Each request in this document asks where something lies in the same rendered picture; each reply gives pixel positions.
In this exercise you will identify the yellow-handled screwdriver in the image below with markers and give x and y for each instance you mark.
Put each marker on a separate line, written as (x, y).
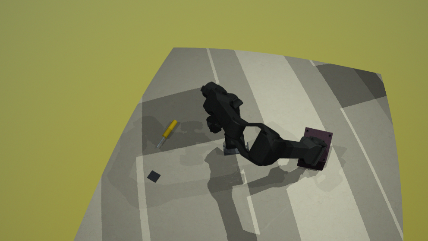
(168, 130)

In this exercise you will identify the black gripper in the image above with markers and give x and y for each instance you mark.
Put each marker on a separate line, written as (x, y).
(230, 144)

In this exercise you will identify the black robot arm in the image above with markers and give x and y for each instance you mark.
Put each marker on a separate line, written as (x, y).
(268, 146)

